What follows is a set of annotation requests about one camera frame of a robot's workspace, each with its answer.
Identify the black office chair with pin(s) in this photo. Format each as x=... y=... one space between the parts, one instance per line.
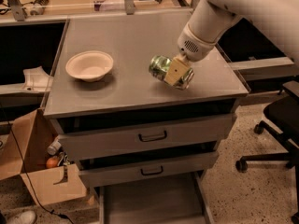
x=284 y=113

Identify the grey metal post left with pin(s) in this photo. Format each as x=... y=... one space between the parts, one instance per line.
x=18 y=12

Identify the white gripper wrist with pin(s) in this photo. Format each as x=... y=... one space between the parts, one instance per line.
x=193 y=48

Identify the grey bottom drawer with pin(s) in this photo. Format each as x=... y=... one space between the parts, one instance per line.
x=174 y=199

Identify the white curved plastic part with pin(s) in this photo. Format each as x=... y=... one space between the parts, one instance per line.
x=36 y=80

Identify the brown cardboard box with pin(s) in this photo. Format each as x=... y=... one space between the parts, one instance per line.
x=25 y=154

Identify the grey top drawer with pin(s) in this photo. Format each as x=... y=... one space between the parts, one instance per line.
x=151 y=136

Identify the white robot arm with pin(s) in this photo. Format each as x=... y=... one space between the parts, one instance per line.
x=278 y=20

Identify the grey middle drawer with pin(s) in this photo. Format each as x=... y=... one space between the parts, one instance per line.
x=147 y=169

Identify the white shoe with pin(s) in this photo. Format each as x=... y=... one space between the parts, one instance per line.
x=27 y=217

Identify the crushed green soda can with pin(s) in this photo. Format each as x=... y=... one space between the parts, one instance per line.
x=158 y=67

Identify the grey metal drawer cabinet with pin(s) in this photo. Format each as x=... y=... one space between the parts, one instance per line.
x=128 y=95

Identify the beige paper bowl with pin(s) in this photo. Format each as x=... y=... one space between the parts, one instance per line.
x=89 y=66

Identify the grey drawer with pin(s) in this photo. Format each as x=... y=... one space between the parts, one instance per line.
x=174 y=199
x=147 y=169
x=151 y=136

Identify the small bottle in box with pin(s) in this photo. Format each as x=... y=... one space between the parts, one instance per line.
x=54 y=147

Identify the orange fruit in box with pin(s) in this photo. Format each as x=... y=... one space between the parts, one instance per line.
x=52 y=162

